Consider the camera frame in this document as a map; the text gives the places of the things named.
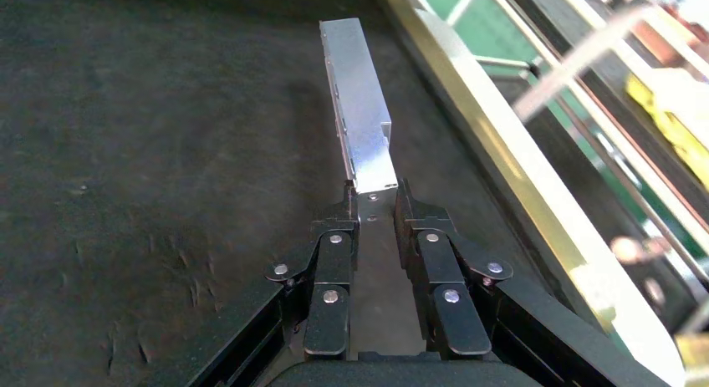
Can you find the yellow cloth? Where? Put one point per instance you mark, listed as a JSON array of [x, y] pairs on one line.
[[676, 130]]

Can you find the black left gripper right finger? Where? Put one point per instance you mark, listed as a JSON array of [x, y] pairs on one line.
[[437, 262]]

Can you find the white board with yellowish edge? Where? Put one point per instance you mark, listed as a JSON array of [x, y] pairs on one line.
[[515, 168]]

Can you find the silver sheet metal part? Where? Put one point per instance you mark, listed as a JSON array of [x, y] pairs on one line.
[[360, 124]]

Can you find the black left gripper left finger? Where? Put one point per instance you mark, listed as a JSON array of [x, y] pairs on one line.
[[329, 262]]

